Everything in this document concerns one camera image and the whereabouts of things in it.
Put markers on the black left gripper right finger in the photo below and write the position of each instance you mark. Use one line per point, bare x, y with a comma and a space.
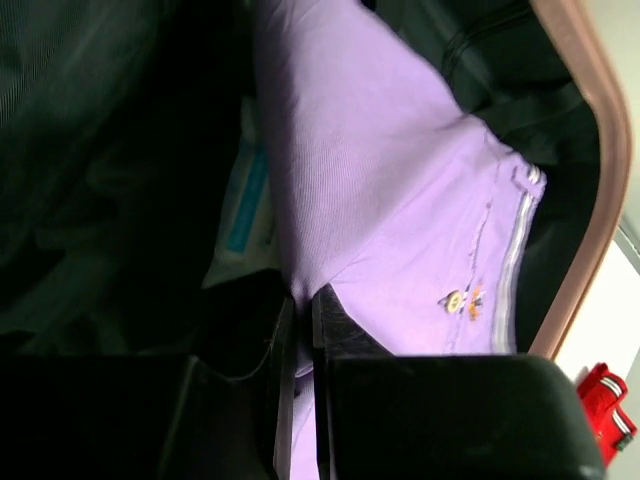
379, 416

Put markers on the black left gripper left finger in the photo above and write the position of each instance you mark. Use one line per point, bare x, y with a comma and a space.
155, 417

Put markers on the white packet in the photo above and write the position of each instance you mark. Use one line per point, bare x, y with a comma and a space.
246, 241

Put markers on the red shorts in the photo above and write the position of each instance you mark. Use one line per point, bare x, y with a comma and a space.
602, 393

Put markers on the purple shorts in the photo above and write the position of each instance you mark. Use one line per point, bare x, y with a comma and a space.
411, 210

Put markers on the pink hard-shell suitcase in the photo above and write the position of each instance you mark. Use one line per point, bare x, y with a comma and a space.
120, 125

